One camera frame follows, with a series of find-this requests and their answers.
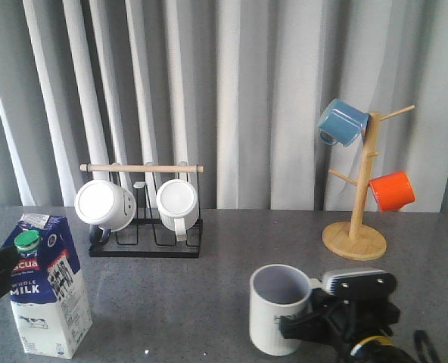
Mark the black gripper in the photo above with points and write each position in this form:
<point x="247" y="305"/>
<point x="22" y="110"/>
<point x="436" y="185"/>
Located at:
<point x="343" y="324"/>

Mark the cream HOME mug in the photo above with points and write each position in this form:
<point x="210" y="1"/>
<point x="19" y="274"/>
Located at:
<point x="277" y="291"/>

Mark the blue white milk carton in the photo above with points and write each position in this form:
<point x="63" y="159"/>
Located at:
<point x="48" y="293"/>

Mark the wooden mug tree stand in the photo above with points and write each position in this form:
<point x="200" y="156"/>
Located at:
<point x="354" y="240"/>

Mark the white smiley face mug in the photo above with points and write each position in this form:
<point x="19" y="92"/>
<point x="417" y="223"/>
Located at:
<point x="106" y="207"/>

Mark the orange enamel mug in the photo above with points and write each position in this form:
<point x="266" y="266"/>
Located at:
<point x="393" y="191"/>

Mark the white ribbed mug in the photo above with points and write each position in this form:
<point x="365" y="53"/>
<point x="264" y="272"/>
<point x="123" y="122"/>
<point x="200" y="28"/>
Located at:
<point x="177" y="204"/>

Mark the blue enamel mug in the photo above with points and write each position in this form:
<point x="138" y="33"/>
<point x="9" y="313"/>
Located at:
<point x="341" y="123"/>

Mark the grey pleated curtain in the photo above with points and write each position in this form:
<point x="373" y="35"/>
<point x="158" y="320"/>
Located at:
<point x="236" y="86"/>

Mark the grey gripper-mounted camera box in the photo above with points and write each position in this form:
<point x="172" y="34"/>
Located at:
<point x="359" y="285"/>

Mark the black wire mug rack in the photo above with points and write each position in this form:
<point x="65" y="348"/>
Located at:
<point x="146" y="236"/>

